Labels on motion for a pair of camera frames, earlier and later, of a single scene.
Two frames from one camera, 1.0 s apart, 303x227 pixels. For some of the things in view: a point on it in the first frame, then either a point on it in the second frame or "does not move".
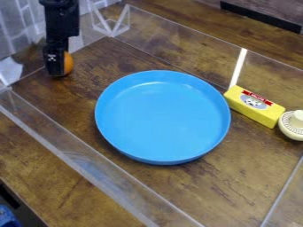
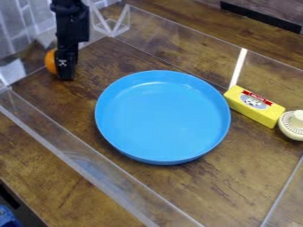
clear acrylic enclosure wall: [187, 118] does not move
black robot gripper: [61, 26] -> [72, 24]
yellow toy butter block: [254, 106] does not move
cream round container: [291, 124] does not move
